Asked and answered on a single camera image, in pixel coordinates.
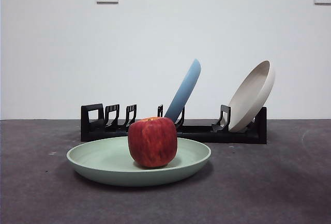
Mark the red apple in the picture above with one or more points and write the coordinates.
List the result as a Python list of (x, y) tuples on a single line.
[(152, 142)]

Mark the green plate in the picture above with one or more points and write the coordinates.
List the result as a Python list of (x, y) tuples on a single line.
[(103, 162)]

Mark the blue plate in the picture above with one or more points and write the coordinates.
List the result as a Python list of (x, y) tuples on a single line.
[(187, 89)]

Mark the black plate rack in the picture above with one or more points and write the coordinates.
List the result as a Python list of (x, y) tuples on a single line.
[(232, 137)]

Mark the cream white plate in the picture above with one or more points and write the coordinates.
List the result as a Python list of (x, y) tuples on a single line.
[(247, 99)]

